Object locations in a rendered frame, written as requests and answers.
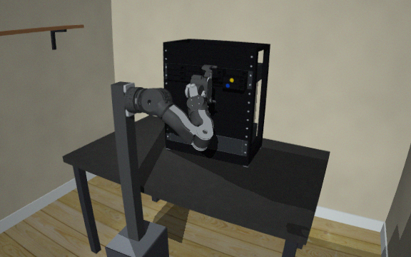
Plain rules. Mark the black server rack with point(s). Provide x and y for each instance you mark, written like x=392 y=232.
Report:
x=233 y=113

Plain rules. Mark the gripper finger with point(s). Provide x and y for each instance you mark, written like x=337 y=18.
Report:
x=209 y=101
x=208 y=72

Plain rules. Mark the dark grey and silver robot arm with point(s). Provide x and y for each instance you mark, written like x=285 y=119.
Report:
x=155 y=101

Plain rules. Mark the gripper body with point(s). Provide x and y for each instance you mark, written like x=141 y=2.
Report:
x=198 y=79

